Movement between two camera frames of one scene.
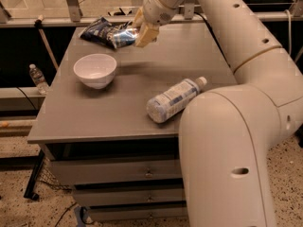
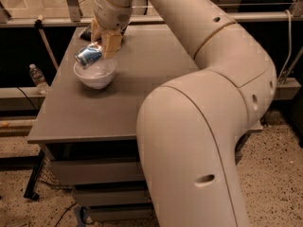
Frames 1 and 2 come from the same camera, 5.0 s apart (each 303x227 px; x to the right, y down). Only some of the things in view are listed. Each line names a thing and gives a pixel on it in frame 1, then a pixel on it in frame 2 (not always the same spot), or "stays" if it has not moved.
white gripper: [155, 9] to [109, 13]
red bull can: [125, 38] to [88, 56]
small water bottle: [39, 79] stays
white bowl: [97, 70] stays
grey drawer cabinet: [122, 165] stays
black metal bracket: [30, 190] stays
